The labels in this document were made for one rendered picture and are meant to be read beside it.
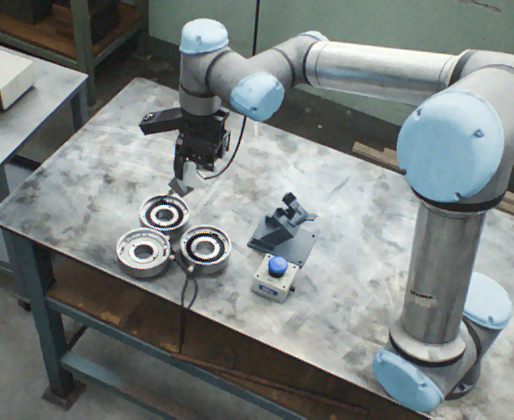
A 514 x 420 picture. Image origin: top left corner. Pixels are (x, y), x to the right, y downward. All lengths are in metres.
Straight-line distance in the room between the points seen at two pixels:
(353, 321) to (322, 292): 0.09
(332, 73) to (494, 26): 1.67
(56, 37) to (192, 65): 1.96
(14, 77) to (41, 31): 1.18
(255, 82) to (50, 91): 1.04
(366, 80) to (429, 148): 0.26
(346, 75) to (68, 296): 0.89
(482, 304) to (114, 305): 0.85
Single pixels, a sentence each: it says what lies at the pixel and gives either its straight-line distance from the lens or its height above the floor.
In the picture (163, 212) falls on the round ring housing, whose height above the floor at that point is 0.82.
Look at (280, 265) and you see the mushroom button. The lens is 1.24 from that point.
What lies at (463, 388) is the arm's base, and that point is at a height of 0.82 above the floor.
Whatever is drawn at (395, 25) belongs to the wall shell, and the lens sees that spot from 2.71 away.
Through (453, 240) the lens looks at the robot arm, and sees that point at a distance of 0.84.
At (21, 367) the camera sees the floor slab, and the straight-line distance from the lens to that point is 2.15.
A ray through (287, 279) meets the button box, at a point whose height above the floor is 0.84.
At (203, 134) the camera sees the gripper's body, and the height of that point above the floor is 1.08.
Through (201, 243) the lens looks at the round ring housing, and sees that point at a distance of 1.33.
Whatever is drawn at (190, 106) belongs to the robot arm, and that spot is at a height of 1.15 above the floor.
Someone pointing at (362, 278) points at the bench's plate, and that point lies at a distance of 1.36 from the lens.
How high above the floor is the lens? 1.83
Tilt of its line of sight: 46 degrees down
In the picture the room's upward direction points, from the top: 10 degrees clockwise
